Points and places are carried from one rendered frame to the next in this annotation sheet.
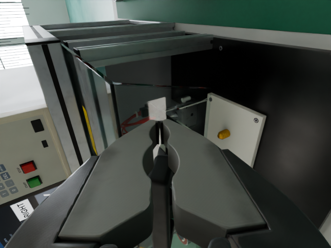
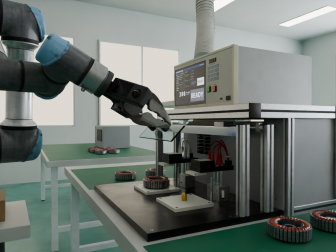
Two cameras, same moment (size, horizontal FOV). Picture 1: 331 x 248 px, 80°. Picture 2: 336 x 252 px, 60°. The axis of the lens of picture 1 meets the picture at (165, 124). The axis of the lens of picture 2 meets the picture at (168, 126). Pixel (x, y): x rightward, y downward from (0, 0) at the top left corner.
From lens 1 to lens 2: 68 cm
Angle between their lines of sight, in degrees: 38
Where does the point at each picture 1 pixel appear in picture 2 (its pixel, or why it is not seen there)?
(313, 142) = (148, 215)
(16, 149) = (222, 86)
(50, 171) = (210, 97)
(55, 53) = (245, 114)
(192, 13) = not seen: hidden behind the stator
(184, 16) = not seen: hidden behind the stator
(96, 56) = (240, 133)
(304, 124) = (158, 216)
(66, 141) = (215, 108)
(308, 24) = (197, 237)
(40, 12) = not seen: outside the picture
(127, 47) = (241, 150)
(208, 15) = (260, 225)
